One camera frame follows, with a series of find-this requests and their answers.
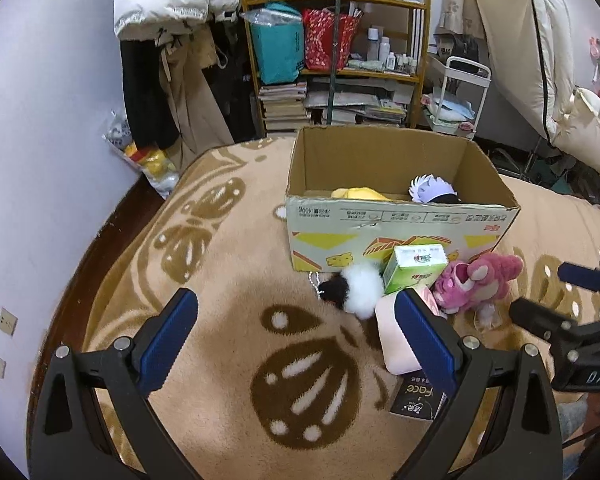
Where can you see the pile of magazines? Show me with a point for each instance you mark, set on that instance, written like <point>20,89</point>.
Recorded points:
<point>360,102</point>

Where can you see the beige coat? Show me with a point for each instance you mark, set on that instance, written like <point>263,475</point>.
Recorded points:
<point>195,100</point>

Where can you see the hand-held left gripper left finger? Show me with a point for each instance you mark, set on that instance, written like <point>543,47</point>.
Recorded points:
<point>170,340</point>

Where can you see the plastic bag of toys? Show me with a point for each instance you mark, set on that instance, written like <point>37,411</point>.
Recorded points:
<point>145,160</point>

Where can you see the yellow plush toy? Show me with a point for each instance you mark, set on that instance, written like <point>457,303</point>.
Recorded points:
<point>360,193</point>

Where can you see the stack of books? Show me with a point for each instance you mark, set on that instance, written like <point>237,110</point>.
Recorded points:
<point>282,107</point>

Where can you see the teal bag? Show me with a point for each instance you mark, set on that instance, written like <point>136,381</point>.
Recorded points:
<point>277,50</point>

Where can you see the black packet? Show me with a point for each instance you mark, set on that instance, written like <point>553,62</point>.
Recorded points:
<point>415,400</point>

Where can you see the cardboard box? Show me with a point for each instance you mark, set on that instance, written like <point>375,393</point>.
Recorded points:
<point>380,220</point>

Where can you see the white trolley cart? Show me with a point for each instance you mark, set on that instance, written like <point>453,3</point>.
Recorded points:
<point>455,110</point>

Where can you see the pink soft block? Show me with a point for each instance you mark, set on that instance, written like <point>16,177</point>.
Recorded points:
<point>395,340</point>

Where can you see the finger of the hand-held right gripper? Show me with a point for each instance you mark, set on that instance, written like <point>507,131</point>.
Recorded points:
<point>540,317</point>
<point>585,277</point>

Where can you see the brown patterned blanket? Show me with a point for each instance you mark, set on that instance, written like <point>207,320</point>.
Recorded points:
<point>230,280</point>

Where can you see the black coat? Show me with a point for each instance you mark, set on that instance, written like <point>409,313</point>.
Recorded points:
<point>140,90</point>

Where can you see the wooden bookshelf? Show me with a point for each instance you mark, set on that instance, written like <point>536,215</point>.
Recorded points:
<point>380,1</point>

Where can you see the green white carton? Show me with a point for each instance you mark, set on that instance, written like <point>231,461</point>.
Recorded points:
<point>412,267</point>

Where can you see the row of cosmetic bottles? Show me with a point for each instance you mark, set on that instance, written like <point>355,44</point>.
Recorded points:
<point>385,55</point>

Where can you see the pink bear plush toy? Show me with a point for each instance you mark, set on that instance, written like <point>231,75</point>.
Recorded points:
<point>475,280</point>

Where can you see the white padded chair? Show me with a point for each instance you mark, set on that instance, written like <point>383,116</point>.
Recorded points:
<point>520,35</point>

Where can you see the person's jeans leg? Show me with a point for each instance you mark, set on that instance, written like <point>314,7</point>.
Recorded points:
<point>572,422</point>

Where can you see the black bag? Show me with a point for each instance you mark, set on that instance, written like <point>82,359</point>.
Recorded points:
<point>455,45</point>

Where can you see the red gift bag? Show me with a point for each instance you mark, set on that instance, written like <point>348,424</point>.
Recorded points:
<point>325,40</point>

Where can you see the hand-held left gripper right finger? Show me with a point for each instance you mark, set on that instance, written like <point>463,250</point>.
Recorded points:
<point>427,340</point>

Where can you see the white-haired plush doll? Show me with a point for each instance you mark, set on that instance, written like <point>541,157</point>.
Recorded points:
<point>430,187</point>

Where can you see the white puffer jacket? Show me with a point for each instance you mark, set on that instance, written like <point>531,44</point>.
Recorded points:
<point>155,0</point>

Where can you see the black and white fluffy pompom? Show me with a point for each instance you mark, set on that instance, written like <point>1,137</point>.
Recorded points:
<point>362,290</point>

